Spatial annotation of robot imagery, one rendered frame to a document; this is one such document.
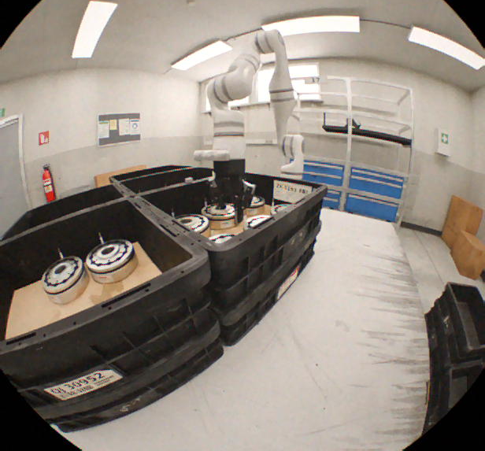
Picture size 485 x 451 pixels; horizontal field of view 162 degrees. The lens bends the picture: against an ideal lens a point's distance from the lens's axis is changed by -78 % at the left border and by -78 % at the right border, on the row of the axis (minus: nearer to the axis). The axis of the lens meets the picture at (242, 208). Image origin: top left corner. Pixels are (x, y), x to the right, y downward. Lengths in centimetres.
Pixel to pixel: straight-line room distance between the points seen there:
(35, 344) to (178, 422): 23
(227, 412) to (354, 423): 20
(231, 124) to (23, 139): 336
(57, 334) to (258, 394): 27
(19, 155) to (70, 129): 102
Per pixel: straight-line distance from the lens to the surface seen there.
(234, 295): 24
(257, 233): 19
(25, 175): 342
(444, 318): 101
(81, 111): 344
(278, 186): 54
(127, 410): 34
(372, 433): 39
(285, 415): 33
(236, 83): 38
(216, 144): 38
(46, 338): 16
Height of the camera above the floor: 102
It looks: 21 degrees down
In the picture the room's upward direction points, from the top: straight up
